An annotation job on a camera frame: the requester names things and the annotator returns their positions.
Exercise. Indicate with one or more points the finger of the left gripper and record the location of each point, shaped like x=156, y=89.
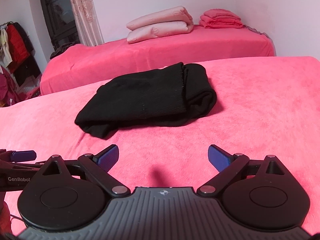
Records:
x=21, y=156

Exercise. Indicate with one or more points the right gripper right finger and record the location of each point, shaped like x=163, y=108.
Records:
x=231, y=169

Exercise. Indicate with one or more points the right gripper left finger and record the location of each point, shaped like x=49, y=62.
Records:
x=96, y=169

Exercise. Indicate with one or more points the black knit pants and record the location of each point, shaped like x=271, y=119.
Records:
x=167, y=97

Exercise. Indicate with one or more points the near pink bed blanket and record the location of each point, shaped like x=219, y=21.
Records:
x=265, y=105

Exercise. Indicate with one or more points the hanging red clothes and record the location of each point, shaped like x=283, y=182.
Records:
x=20, y=73

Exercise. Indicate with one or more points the far pink bed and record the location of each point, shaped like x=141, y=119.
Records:
x=80, y=65

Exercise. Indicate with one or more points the patterned pink curtain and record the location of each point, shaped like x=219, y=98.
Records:
x=87, y=24

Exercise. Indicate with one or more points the folded pink blanket stack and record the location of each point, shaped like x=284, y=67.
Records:
x=220, y=18

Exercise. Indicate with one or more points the lower light pink pillow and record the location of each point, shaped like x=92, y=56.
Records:
x=157, y=30

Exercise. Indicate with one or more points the light pink pillow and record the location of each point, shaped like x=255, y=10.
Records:
x=157, y=30
x=168, y=15

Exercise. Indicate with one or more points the upper light pink pillow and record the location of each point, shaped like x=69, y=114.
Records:
x=168, y=15

